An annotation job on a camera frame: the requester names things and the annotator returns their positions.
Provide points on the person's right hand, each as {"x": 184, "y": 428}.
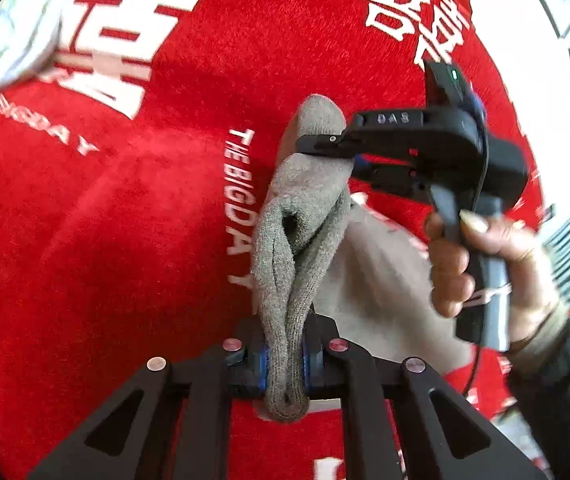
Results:
{"x": 527, "y": 265}

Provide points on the person's right forearm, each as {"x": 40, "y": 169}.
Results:
{"x": 560, "y": 390}

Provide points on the red printed sofa cover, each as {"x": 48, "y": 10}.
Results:
{"x": 115, "y": 240}

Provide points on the grey knitted sock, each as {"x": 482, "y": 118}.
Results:
{"x": 295, "y": 220}

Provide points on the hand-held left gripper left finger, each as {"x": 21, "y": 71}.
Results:
{"x": 261, "y": 370}

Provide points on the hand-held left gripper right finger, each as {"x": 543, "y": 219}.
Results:
{"x": 313, "y": 367}

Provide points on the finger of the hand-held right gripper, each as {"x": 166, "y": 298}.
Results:
{"x": 380, "y": 175}
{"x": 322, "y": 143}

